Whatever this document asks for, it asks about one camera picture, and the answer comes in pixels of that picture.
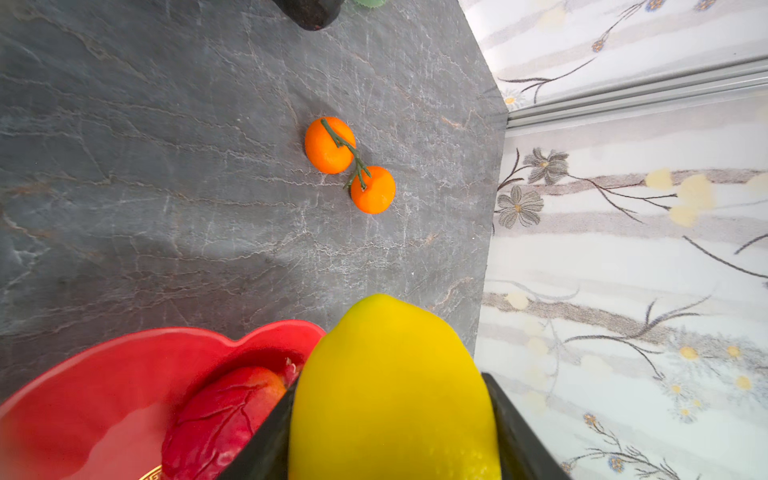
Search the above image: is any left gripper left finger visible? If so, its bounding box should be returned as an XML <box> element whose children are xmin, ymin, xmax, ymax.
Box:
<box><xmin>217</xmin><ymin>380</ymin><xmax>298</xmax><ymax>480</ymax></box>

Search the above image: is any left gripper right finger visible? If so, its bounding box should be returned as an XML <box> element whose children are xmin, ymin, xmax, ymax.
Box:
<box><xmin>482</xmin><ymin>373</ymin><xmax>570</xmax><ymax>480</ymax></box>

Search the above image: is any dark red pomegranate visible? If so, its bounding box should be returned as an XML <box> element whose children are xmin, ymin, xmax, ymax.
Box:
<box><xmin>161</xmin><ymin>360</ymin><xmax>301</xmax><ymax>479</ymax></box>

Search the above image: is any yellow lemon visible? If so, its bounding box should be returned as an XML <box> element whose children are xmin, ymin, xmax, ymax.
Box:
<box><xmin>288</xmin><ymin>294</ymin><xmax>501</xmax><ymax>479</ymax></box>

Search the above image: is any red flower-shaped fruit bowl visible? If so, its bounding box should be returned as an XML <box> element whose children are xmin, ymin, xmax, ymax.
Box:
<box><xmin>1</xmin><ymin>320</ymin><xmax>324</xmax><ymax>479</ymax></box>

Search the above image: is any green lime fruit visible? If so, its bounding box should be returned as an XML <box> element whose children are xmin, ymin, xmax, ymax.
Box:
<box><xmin>354</xmin><ymin>0</ymin><xmax>387</xmax><ymax>9</ymax></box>

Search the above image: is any plain orange tangerine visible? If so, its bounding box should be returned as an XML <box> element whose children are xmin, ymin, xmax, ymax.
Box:
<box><xmin>349</xmin><ymin>166</ymin><xmax>396</xmax><ymax>215</ymax></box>

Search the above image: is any orange tangerine with stem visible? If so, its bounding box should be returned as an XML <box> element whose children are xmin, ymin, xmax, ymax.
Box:
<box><xmin>304</xmin><ymin>116</ymin><xmax>371</xmax><ymax>190</ymax></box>

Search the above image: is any dark avocado upper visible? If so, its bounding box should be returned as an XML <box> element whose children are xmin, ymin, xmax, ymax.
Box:
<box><xmin>273</xmin><ymin>0</ymin><xmax>344</xmax><ymax>31</ymax></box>

